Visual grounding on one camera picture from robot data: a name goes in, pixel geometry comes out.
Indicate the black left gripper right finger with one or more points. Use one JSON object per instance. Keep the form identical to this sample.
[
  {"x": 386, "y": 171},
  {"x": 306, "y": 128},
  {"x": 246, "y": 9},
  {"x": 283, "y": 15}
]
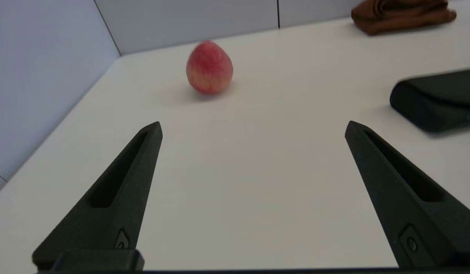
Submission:
[{"x": 421, "y": 217}]

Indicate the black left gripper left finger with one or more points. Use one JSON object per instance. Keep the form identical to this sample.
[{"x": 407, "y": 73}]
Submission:
[{"x": 117, "y": 205}]

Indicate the black snap pouch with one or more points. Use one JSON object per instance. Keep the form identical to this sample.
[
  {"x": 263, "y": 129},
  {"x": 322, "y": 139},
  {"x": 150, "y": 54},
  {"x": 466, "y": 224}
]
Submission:
[{"x": 440, "y": 101}]

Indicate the red yellow peach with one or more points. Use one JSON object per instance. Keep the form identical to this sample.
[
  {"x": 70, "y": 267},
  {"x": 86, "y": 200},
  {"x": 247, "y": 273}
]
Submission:
[{"x": 209, "y": 68}]

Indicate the folded brown cloth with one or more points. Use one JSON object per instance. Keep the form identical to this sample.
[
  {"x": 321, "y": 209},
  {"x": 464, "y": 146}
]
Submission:
[{"x": 402, "y": 17}]

